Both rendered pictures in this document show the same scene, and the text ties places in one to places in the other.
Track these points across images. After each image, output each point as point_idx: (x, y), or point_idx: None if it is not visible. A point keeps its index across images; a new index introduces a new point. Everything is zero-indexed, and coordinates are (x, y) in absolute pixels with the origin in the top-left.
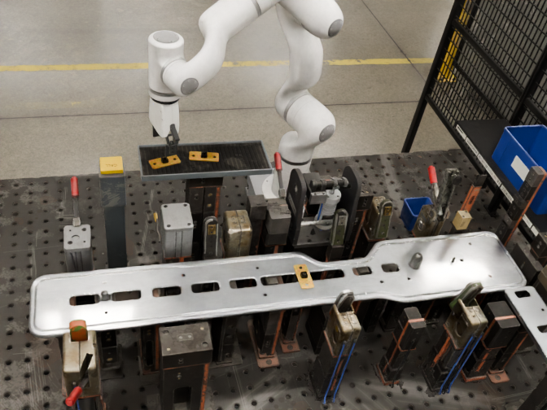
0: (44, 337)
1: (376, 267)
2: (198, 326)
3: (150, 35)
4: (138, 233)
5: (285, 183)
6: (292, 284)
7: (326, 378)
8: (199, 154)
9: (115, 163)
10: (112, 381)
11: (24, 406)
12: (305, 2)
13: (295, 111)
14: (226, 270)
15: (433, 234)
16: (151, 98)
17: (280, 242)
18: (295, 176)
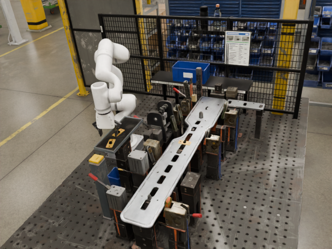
0: (153, 224)
1: (194, 125)
2: (187, 174)
3: (93, 87)
4: (95, 200)
5: None
6: (186, 146)
7: (217, 168)
8: None
9: (97, 156)
10: (164, 237)
11: None
12: (117, 50)
13: (120, 102)
14: (165, 160)
15: (190, 108)
16: (102, 114)
17: (162, 144)
18: (151, 115)
